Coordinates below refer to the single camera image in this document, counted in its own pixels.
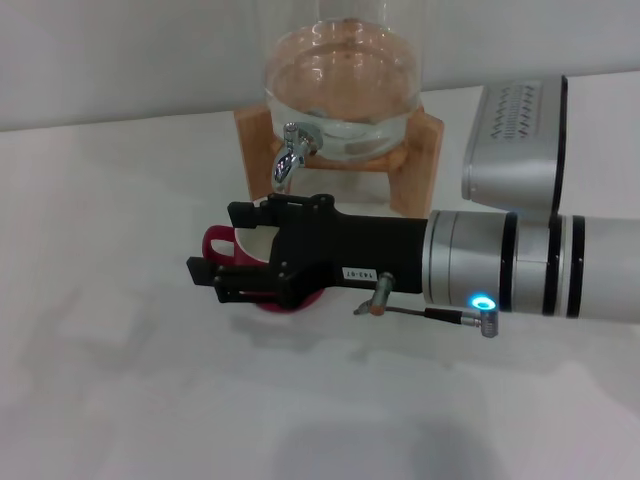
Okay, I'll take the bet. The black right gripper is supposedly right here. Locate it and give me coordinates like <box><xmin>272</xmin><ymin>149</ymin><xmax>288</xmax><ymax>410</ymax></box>
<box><xmin>186</xmin><ymin>193</ymin><xmax>432</xmax><ymax>308</ymax></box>

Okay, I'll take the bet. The red ceramic cup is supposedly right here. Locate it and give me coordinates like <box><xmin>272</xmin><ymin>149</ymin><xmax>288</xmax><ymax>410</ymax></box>
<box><xmin>201</xmin><ymin>197</ymin><xmax>324</xmax><ymax>316</ymax></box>

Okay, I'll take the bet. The chrome faucet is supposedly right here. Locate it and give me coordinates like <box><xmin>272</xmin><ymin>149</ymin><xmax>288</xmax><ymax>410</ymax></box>
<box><xmin>271</xmin><ymin>122</ymin><xmax>324</xmax><ymax>194</ymax></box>

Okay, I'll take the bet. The wooden dispenser stand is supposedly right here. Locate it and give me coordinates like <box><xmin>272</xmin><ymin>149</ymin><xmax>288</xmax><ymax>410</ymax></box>
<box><xmin>233</xmin><ymin>102</ymin><xmax>445</xmax><ymax>220</ymax></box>

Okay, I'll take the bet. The glass water dispenser jar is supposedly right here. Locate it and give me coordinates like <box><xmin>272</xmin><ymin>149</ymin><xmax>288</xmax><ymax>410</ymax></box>
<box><xmin>263</xmin><ymin>0</ymin><xmax>426</xmax><ymax>164</ymax></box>

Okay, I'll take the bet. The right arm cable with connector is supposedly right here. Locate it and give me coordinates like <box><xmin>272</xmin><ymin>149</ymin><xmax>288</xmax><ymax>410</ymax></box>
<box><xmin>352</xmin><ymin>272</ymin><xmax>499</xmax><ymax>339</ymax></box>

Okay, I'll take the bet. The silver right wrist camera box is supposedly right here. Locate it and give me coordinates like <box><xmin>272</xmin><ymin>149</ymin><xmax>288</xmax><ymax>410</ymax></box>
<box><xmin>459</xmin><ymin>74</ymin><xmax>569</xmax><ymax>222</ymax></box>

